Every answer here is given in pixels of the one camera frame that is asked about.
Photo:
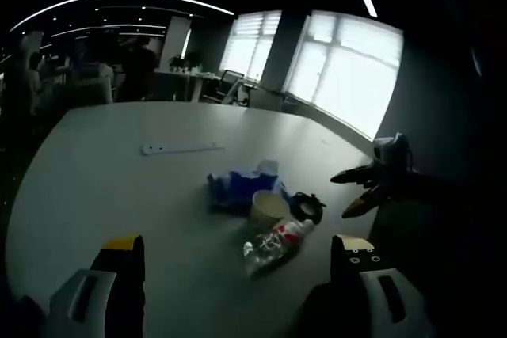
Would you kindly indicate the white tabletop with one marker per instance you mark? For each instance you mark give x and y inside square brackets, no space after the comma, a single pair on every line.
[119,195]

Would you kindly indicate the white plastic strip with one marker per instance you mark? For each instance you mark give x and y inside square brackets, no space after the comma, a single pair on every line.
[178,149]

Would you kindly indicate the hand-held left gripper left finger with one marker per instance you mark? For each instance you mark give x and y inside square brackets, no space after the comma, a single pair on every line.
[119,274]

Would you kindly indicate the narrow window with blind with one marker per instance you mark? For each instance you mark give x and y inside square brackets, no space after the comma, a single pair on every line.
[249,47]

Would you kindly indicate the beige paper cup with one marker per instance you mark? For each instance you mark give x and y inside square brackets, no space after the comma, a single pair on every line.
[269,207]

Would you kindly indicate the white office chair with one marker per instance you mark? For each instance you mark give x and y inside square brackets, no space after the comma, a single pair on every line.
[239,94]

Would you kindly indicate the large window with blind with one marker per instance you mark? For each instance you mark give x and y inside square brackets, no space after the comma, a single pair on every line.
[348,73]

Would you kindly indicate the black office chair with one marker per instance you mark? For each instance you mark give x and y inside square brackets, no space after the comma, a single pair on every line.
[229,82]

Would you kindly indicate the blue tissue pack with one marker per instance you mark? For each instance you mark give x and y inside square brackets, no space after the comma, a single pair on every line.
[233,185]

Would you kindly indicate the green potted plant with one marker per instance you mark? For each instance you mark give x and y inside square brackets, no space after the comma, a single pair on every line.
[184,60]

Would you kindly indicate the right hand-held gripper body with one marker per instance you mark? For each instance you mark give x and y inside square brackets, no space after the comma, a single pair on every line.
[390,158]

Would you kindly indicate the crushed clear plastic bottle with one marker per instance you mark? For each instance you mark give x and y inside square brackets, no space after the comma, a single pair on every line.
[273,245]

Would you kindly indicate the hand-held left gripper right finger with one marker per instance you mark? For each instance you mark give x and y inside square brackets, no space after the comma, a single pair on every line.
[348,274]

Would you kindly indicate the white background desk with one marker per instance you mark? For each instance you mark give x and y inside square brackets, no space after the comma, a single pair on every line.
[186,80]

